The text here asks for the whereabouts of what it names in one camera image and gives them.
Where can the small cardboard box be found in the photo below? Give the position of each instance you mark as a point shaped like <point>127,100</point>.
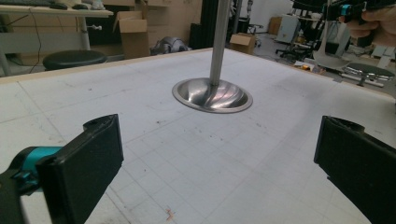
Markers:
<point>243,43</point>

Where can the open cardboard box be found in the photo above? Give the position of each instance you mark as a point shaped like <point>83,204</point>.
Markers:
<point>134,37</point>

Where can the white cabinet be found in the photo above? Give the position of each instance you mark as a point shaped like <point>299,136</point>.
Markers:
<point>288,28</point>

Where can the black round stool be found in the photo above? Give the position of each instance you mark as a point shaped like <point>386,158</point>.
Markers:
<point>74,59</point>

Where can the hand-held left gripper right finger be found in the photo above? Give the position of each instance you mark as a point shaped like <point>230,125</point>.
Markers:
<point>361,161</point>

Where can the grey backpack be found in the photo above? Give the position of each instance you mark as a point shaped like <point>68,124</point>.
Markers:
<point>169,46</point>

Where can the steel utensil stand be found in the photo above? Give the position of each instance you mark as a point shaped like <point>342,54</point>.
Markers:
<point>218,37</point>

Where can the white grid mat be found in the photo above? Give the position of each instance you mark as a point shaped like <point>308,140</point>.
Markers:
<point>186,155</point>

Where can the white desk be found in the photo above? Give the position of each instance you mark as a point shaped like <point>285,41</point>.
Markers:
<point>46,12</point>

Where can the grey round stool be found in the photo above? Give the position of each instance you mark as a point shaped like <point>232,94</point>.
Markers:
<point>370,70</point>

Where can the large cardboard sheet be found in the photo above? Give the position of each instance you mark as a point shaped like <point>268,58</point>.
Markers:
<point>174,18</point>

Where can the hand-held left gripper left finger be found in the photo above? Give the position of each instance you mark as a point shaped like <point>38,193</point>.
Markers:
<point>81,168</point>

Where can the black office chair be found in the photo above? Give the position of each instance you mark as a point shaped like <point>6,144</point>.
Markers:
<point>294,49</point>

